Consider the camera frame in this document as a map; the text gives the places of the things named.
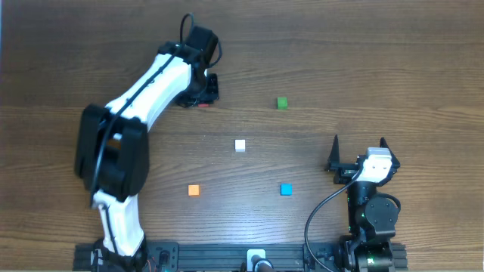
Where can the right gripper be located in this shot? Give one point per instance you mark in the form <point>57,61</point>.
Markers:
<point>344,174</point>

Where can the blue cube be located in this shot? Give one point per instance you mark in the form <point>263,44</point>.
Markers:
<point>286,189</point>

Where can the green cube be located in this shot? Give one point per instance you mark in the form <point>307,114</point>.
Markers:
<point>282,103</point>

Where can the orange cube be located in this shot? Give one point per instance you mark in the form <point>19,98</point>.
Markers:
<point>193,190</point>

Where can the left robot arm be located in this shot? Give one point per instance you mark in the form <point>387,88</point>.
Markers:
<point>162,87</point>

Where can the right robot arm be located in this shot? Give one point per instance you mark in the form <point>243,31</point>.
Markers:
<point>372,215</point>

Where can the white cube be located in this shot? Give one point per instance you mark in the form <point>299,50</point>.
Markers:
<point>239,145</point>

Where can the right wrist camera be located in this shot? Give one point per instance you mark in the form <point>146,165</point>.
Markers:
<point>375,162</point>

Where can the mounting rail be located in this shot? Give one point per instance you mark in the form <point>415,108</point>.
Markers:
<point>227,257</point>

